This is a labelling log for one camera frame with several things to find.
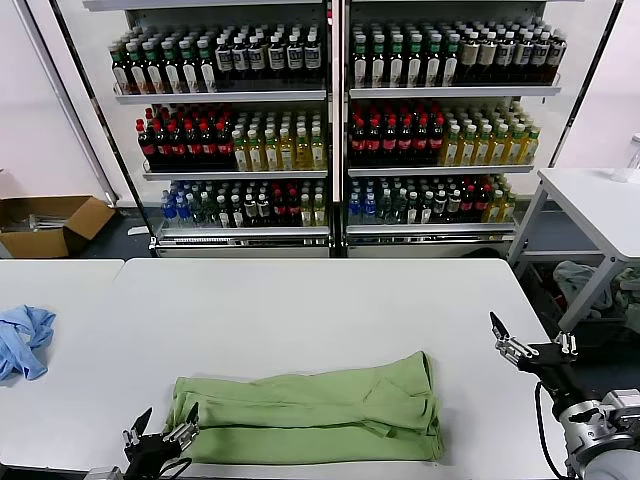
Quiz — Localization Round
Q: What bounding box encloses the white beverage shelf unit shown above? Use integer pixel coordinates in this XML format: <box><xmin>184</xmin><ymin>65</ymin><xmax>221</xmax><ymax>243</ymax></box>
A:
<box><xmin>342</xmin><ymin>0</ymin><xmax>586</xmax><ymax>259</ymax></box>
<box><xmin>82</xmin><ymin>0</ymin><xmax>342</xmax><ymax>259</ymax></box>

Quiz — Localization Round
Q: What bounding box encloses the grey label dark bottle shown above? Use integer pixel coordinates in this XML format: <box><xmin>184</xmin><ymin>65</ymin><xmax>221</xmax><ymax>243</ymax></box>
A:
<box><xmin>532</xmin><ymin>31</ymin><xmax>551</xmax><ymax>85</ymax></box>
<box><xmin>548</xmin><ymin>30</ymin><xmax>569</xmax><ymax>84</ymax></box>
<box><xmin>496</xmin><ymin>31</ymin><xmax>517</xmax><ymax>85</ymax></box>
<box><xmin>460</xmin><ymin>32</ymin><xmax>480</xmax><ymax>85</ymax></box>
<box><xmin>478</xmin><ymin>31</ymin><xmax>498</xmax><ymax>85</ymax></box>
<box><xmin>514</xmin><ymin>31</ymin><xmax>534</xmax><ymax>85</ymax></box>

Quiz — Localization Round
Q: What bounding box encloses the white side table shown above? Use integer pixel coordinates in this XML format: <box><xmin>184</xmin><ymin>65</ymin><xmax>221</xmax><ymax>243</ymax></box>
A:
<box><xmin>507</xmin><ymin>167</ymin><xmax>640</xmax><ymax>350</ymax></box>

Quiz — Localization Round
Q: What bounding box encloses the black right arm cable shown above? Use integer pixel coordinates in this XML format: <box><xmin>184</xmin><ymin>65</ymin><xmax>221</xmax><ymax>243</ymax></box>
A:
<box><xmin>533</xmin><ymin>382</ymin><xmax>569</xmax><ymax>479</ymax></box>

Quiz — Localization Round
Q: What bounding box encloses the green cap tea bottle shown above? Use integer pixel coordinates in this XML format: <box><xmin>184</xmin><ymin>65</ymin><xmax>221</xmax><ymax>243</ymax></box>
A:
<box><xmin>143</xmin><ymin>40</ymin><xmax>165</xmax><ymax>95</ymax></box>
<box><xmin>178</xmin><ymin>39</ymin><xmax>200</xmax><ymax>94</ymax></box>
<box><xmin>352</xmin><ymin>33</ymin><xmax>371</xmax><ymax>90</ymax></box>
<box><xmin>160</xmin><ymin>39</ymin><xmax>183</xmax><ymax>95</ymax></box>
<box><xmin>388</xmin><ymin>33</ymin><xmax>407</xmax><ymax>90</ymax></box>
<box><xmin>110</xmin><ymin>42</ymin><xmax>131</xmax><ymax>95</ymax></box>
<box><xmin>370</xmin><ymin>33</ymin><xmax>389</xmax><ymax>90</ymax></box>
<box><xmin>442</xmin><ymin>32</ymin><xmax>461</xmax><ymax>87</ymax></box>
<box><xmin>424</xmin><ymin>32</ymin><xmax>444</xmax><ymax>89</ymax></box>
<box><xmin>406</xmin><ymin>33</ymin><xmax>425</xmax><ymax>90</ymax></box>
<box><xmin>126</xmin><ymin>41</ymin><xmax>149</xmax><ymax>95</ymax></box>
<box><xmin>196</xmin><ymin>38</ymin><xmax>218</xmax><ymax>94</ymax></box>

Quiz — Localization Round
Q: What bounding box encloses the silver metal rails bundle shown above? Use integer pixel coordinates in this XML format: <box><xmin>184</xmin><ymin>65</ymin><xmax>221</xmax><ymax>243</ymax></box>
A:
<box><xmin>2</xmin><ymin>213</ymin><xmax>67</xmax><ymax>232</ymax></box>

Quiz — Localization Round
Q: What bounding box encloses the dark storage bin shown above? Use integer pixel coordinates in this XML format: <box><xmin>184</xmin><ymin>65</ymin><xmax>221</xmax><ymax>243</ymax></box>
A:
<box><xmin>519</xmin><ymin>259</ymin><xmax>640</xmax><ymax>347</ymax></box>

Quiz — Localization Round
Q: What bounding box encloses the red cap cola bottle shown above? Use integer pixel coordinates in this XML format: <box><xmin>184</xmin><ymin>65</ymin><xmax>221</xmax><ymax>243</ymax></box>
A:
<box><xmin>152</xmin><ymin>118</ymin><xmax>172</xmax><ymax>170</ymax></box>
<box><xmin>136</xmin><ymin>118</ymin><xmax>157</xmax><ymax>170</ymax></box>
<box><xmin>216</xmin><ymin>119</ymin><xmax>235</xmax><ymax>170</ymax></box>
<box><xmin>366</xmin><ymin>115</ymin><xmax>384</xmax><ymax>168</ymax></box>
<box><xmin>185</xmin><ymin>118</ymin><xmax>204</xmax><ymax>170</ymax></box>
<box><xmin>349</xmin><ymin>115</ymin><xmax>368</xmax><ymax>168</ymax></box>
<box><xmin>429</xmin><ymin>114</ymin><xmax>447</xmax><ymax>167</ymax></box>
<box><xmin>414</xmin><ymin>115</ymin><xmax>432</xmax><ymax>168</ymax></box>
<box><xmin>169</xmin><ymin>119</ymin><xmax>188</xmax><ymax>170</ymax></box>
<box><xmin>382</xmin><ymin>115</ymin><xmax>400</xmax><ymax>168</ymax></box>
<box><xmin>201</xmin><ymin>119</ymin><xmax>220</xmax><ymax>170</ymax></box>
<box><xmin>398</xmin><ymin>115</ymin><xmax>416</xmax><ymax>168</ymax></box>

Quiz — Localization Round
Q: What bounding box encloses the crumpled grey green cloth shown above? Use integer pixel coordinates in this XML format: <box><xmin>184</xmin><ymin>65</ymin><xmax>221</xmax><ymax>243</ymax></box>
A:
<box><xmin>617</xmin><ymin>267</ymin><xmax>640</xmax><ymax>321</ymax></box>

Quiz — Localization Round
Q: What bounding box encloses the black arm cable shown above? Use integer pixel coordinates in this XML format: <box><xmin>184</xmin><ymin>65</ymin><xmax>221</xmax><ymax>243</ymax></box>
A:
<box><xmin>159</xmin><ymin>456</ymin><xmax>194</xmax><ymax>477</ymax></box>
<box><xmin>533</xmin><ymin>382</ymin><xmax>569</xmax><ymax>479</ymax></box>

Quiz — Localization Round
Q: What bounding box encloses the light green polo shirt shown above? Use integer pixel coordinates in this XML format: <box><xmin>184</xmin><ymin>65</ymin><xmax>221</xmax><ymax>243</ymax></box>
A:
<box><xmin>167</xmin><ymin>349</ymin><xmax>446</xmax><ymax>464</ymax></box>

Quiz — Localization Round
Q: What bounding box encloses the clear plastic jar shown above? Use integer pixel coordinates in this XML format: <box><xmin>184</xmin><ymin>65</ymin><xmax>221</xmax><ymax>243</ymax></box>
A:
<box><xmin>612</xmin><ymin>133</ymin><xmax>640</xmax><ymax>183</ymax></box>

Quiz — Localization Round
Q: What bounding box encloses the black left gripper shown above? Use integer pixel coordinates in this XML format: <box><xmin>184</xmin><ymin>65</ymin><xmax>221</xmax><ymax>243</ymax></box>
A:
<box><xmin>122</xmin><ymin>402</ymin><xmax>201</xmax><ymax>480</ymax></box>

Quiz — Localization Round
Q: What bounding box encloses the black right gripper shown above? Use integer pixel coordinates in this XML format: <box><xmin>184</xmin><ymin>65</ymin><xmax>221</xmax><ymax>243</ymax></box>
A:
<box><xmin>489</xmin><ymin>311</ymin><xmax>584</xmax><ymax>409</ymax></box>

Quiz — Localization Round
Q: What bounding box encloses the open brown cardboard box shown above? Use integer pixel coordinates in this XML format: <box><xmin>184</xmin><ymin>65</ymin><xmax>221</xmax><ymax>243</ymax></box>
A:
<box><xmin>0</xmin><ymin>194</ymin><xmax>117</xmax><ymax>259</ymax></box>

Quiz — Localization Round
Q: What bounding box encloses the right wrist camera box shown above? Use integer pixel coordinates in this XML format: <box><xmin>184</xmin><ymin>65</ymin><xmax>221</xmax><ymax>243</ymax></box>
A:
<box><xmin>602</xmin><ymin>389</ymin><xmax>640</xmax><ymax>426</ymax></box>

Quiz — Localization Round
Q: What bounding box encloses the white label dark bottle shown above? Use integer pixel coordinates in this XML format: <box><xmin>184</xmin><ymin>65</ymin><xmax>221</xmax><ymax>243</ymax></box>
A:
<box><xmin>248</xmin><ymin>33</ymin><xmax>268</xmax><ymax>81</ymax></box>
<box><xmin>232</xmin><ymin>34</ymin><xmax>251</xmax><ymax>81</ymax></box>
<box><xmin>303</xmin><ymin>31</ymin><xmax>324</xmax><ymax>80</ymax></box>
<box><xmin>267</xmin><ymin>33</ymin><xmax>287</xmax><ymax>81</ymax></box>
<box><xmin>215</xmin><ymin>35</ymin><xmax>234</xmax><ymax>81</ymax></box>
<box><xmin>285</xmin><ymin>32</ymin><xmax>305</xmax><ymax>80</ymax></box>

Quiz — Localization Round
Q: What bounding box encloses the black framed glass door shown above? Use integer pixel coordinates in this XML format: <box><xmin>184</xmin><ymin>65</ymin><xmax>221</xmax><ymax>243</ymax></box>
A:
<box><xmin>19</xmin><ymin>0</ymin><xmax>157</xmax><ymax>251</ymax></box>
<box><xmin>547</xmin><ymin>0</ymin><xmax>627</xmax><ymax>169</ymax></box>

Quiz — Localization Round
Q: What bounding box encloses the black rounded floor object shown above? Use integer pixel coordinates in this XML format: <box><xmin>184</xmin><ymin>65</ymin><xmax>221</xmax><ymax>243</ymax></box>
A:
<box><xmin>459</xmin><ymin>247</ymin><xmax>510</xmax><ymax>260</ymax></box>

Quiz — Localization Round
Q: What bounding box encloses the crumpled light blue cloth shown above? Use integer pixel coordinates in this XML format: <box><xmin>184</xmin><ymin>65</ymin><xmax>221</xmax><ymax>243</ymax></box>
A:
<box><xmin>0</xmin><ymin>304</ymin><xmax>57</xmax><ymax>384</ymax></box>

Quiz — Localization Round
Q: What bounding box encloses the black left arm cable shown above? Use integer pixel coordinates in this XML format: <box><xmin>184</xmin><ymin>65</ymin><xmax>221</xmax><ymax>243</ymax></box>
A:
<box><xmin>159</xmin><ymin>456</ymin><xmax>194</xmax><ymax>477</ymax></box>

